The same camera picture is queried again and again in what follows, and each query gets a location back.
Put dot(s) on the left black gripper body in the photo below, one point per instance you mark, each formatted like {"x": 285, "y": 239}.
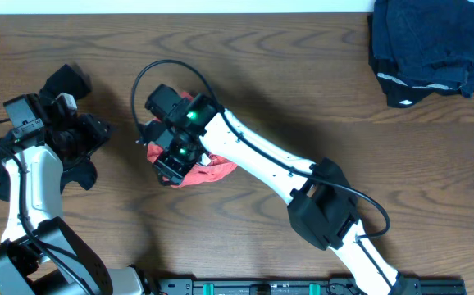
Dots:
{"x": 82, "y": 140}

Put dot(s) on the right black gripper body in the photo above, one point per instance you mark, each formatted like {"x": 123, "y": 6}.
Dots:
{"x": 179, "y": 160}

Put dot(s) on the red orange t-shirt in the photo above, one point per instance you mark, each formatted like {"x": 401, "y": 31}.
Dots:
{"x": 212, "y": 167}

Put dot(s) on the black t-shirt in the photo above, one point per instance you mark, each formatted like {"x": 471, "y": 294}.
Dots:
{"x": 28, "y": 113}

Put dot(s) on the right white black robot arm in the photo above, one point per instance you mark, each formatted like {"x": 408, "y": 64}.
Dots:
{"x": 322, "y": 206}

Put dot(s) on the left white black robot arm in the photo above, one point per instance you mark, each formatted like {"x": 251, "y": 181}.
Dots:
{"x": 39, "y": 252}

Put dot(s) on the folded black garment white print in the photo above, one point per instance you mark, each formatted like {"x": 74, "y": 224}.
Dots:
{"x": 398, "y": 94}

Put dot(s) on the folded navy blue garment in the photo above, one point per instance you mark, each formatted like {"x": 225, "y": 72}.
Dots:
{"x": 431, "y": 41}

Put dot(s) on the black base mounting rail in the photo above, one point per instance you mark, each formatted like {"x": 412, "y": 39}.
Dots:
{"x": 335, "y": 286}

